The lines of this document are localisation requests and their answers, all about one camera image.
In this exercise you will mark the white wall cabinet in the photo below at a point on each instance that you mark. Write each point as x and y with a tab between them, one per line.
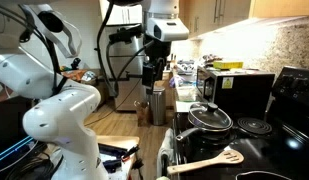
127	15

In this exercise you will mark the black blue clamp bar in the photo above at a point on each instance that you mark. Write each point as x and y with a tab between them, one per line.
110	151

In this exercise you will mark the black camera boom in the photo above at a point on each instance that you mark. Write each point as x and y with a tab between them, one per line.
127	76

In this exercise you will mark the cream patterned towel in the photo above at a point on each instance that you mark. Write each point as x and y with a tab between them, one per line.
163	178

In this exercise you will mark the wooden wall cabinets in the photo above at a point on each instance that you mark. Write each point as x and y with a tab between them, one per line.
234	10

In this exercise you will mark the black frying pan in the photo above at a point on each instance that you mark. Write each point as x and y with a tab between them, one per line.
186	134

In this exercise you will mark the wooden slotted spatula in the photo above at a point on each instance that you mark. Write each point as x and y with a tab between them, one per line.
207	163

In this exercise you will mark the black coil burner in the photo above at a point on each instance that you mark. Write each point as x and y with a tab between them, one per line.
254	126

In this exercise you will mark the wooden table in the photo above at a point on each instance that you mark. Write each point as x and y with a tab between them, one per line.
117	140

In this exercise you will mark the black microwave oven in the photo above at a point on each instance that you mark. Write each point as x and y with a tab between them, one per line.
247	96

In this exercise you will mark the black electric stove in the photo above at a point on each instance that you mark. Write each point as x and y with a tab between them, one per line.
260	153

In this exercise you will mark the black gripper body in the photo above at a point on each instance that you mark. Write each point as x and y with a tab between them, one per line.
160	50

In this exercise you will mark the glass lid with black knob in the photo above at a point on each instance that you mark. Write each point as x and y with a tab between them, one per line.
207	118

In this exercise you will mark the stainless steel trash can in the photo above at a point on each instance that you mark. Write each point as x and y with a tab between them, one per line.
158	106

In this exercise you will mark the shiny silver bag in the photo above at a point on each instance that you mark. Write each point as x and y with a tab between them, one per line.
88	76

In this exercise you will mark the yellow box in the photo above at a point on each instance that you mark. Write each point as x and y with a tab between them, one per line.
227	65

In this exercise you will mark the countertop dish rack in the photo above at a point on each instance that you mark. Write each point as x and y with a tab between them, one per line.
185	66

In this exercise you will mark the white plastic container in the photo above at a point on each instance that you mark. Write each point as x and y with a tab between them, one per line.
186	93

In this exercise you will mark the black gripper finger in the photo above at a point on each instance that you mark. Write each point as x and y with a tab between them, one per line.
160	68
148	76

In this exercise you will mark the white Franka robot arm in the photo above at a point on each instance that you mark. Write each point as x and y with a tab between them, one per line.
60	116

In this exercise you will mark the white towel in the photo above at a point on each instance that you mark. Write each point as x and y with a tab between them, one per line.
164	146

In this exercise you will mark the purple cloth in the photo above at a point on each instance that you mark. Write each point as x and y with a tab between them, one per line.
176	81

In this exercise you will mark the small black device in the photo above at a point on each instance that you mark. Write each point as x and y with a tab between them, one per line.
76	63

